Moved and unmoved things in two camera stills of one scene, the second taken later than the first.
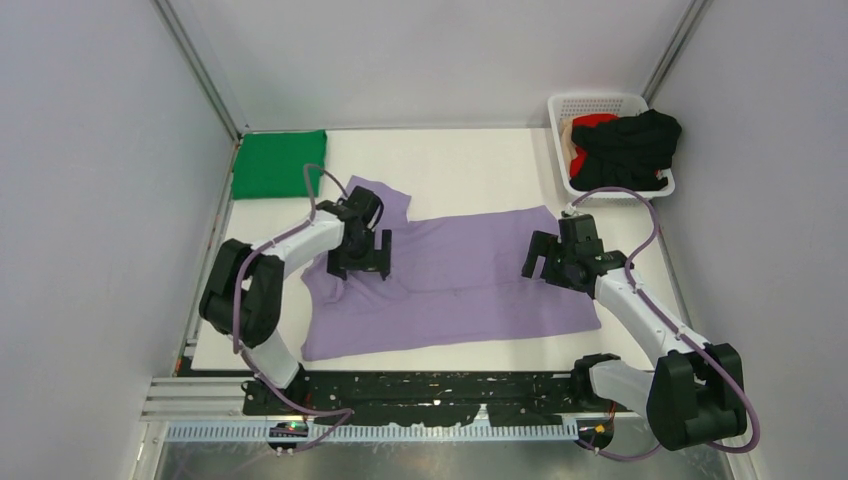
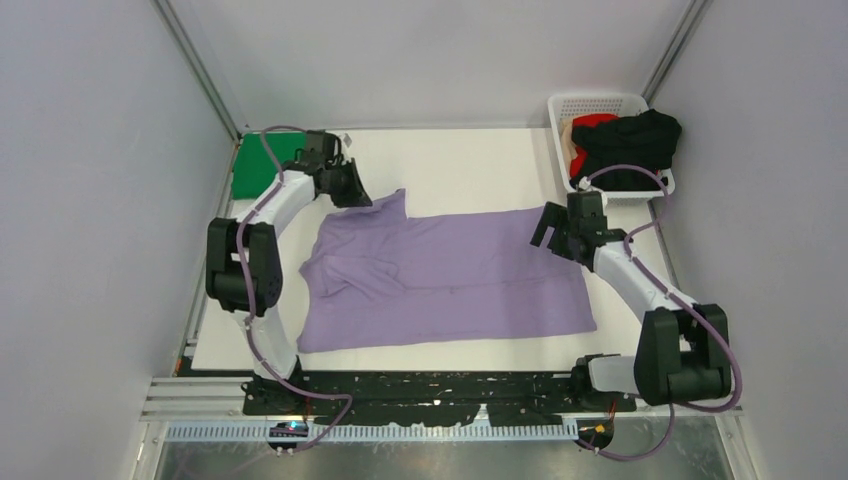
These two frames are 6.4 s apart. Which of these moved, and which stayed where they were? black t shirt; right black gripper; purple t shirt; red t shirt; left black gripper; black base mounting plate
Moved: left black gripper; right black gripper
Stayed: red t shirt; black t shirt; purple t shirt; black base mounting plate
